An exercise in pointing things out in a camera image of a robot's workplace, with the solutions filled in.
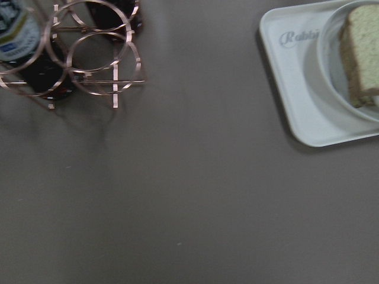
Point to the bread slice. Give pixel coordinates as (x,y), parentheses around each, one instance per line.
(359,54)

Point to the bottle with white cap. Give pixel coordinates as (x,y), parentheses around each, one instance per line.
(22,51)

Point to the copper wire bottle rack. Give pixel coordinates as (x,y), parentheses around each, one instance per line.
(98,62)

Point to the cream serving tray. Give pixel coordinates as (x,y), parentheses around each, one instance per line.
(315,117)

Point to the white round plate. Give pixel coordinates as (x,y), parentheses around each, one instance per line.
(330,62)

